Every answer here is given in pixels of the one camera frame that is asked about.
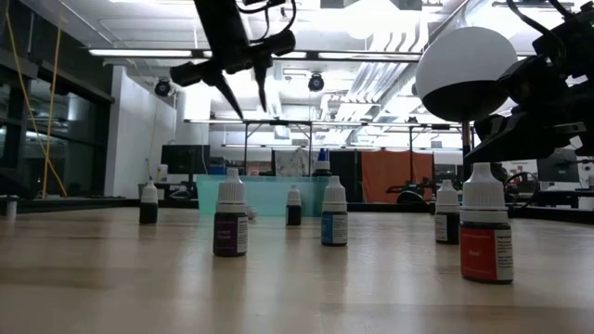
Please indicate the black office chair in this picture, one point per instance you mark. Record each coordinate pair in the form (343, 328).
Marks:
(408, 197)

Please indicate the long white light bar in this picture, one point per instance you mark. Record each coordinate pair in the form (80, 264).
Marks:
(139, 53)

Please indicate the white globe lamp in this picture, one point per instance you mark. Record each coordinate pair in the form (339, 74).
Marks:
(464, 60)

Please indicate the small purple-label colouring bottle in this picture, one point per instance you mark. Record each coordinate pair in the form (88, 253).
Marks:
(229, 236)

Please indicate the small blue-label colouring bottle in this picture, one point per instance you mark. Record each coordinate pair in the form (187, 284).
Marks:
(334, 229)

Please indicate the white patterned cloth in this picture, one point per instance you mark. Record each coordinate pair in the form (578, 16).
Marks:
(292, 162)

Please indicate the small white-capped colouring bottle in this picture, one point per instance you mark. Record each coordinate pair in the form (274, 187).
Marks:
(149, 213)
(447, 227)
(293, 215)

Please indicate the black aluminium rig frame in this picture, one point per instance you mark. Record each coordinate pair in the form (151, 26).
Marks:
(93, 202)

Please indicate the black partition panel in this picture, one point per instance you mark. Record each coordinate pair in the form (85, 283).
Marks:
(345, 176)

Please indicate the teal translucent plastic bin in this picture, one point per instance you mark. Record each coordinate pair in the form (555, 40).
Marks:
(269, 195)

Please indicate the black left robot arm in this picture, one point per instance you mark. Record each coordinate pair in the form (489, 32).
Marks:
(223, 28)

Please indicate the black round hanging fixture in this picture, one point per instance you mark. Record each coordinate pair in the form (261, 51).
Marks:
(162, 87)
(316, 82)

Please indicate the small white cylinder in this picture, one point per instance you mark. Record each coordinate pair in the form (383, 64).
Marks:
(11, 211)

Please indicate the small red-label colouring bottle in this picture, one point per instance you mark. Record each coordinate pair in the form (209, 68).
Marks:
(482, 255)

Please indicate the black metal workstation frame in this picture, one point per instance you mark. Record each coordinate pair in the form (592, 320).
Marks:
(287, 122)

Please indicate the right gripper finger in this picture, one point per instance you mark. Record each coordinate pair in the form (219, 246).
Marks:
(524, 149)
(533, 134)

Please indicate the black computer monitor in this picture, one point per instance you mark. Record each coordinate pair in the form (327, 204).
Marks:
(185, 160)
(557, 164)

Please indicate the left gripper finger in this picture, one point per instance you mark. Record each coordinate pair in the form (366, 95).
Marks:
(228, 93)
(261, 83)

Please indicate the orange curtain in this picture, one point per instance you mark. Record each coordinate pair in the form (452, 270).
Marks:
(376, 176)

